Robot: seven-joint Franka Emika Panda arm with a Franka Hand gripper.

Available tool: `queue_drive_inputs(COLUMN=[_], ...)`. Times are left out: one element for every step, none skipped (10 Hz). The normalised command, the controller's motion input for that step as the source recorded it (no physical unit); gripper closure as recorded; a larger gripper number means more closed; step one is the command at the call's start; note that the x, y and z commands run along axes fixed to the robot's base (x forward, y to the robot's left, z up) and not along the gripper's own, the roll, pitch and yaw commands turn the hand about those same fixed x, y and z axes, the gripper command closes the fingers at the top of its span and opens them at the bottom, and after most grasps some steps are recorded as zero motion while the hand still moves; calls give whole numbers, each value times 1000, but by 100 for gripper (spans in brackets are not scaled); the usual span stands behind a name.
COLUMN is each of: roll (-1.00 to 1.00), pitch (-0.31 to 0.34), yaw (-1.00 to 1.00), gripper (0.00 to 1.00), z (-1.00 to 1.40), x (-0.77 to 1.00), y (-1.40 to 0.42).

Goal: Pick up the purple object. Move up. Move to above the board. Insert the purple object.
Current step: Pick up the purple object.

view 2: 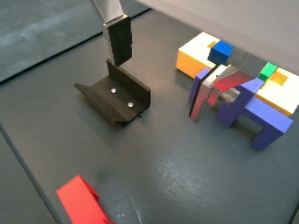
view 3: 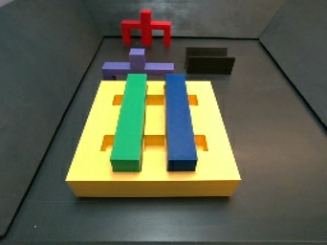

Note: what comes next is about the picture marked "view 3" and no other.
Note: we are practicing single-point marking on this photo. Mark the black foam block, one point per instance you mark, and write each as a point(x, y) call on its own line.
point(208, 61)

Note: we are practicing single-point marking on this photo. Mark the purple cross-shaped block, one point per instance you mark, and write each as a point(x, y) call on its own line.
point(136, 66)

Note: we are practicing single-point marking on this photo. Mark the red cross-shaped block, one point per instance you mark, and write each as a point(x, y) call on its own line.
point(145, 24)

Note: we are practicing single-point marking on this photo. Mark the yellow slotted board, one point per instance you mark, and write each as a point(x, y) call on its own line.
point(215, 178)

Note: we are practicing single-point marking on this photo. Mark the blue long bar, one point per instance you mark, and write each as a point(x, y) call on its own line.
point(179, 127)

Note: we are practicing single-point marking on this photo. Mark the green long bar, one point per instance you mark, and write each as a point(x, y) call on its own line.
point(125, 153)

